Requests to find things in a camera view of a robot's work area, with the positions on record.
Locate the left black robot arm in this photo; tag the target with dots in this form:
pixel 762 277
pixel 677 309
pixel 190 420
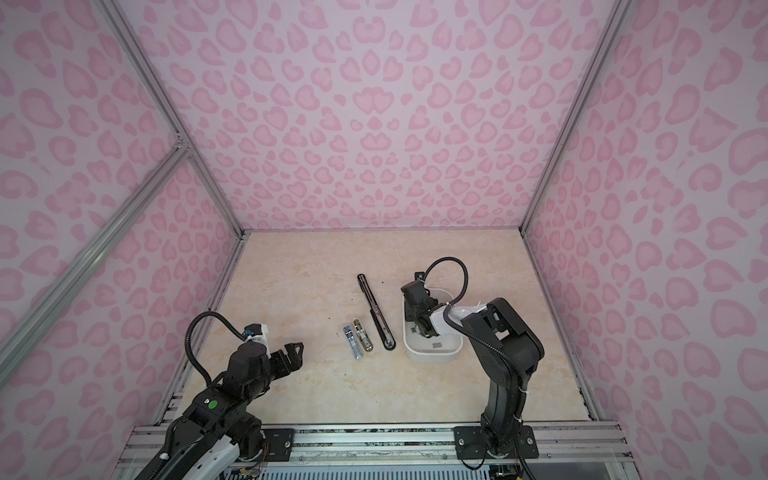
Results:
pixel 216 429

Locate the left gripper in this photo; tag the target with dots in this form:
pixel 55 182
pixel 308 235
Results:
pixel 296 359

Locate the diagonal aluminium frame bar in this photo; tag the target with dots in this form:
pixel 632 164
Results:
pixel 39 319

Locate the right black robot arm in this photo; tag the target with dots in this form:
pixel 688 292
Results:
pixel 508 352

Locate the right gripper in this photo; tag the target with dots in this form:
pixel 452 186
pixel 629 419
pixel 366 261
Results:
pixel 408 312

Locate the white plastic tray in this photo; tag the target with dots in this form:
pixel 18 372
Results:
pixel 436 350

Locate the beige mini stapler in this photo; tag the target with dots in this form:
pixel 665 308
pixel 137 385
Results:
pixel 362 336

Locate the blue mini stapler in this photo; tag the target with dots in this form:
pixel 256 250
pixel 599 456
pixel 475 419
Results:
pixel 355 347

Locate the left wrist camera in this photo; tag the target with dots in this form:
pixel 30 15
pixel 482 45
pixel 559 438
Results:
pixel 256 333

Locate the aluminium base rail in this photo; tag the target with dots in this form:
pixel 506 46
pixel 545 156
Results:
pixel 546 450

